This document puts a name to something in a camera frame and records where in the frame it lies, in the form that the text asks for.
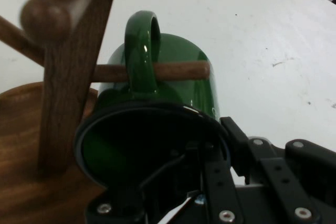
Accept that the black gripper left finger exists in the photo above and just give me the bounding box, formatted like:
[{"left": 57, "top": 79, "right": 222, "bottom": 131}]
[{"left": 86, "top": 140, "right": 238, "bottom": 224}]

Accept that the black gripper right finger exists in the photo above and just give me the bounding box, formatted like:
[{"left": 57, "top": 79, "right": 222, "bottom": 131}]
[{"left": 220, "top": 116, "right": 336, "bottom": 224}]

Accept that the green enamel mug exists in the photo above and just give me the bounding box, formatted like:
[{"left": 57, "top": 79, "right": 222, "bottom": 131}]
[{"left": 75, "top": 10, "right": 232, "bottom": 190}]

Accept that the wooden mug tree stand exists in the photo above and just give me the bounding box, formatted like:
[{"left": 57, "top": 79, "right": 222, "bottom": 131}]
[{"left": 0, "top": 0, "right": 211, "bottom": 224}]

